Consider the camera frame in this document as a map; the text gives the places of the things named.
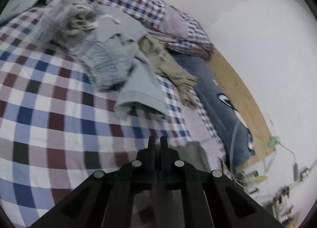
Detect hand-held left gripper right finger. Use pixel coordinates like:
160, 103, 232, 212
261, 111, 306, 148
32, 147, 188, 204
160, 135, 285, 228

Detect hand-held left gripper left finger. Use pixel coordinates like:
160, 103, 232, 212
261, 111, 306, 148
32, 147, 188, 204
30, 135, 156, 228

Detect green long-sleeve shirt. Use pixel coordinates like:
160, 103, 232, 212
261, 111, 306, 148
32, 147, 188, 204
132, 141, 211, 228

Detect dark blue plush pillow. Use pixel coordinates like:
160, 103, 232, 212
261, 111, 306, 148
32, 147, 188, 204
171, 52, 257, 169

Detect beige garment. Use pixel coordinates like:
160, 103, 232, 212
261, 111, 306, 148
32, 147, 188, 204
139, 34, 199, 110

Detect wooden headboard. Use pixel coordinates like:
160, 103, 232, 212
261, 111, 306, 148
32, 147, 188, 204
205, 47, 276, 169

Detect blurry clutter pile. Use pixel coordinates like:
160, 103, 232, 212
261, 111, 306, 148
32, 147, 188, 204
235, 151, 314, 221

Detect green tape piece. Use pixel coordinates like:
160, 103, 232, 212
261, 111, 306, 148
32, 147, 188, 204
267, 135, 281, 147

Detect white cable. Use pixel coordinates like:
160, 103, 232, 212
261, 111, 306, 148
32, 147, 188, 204
229, 119, 242, 169

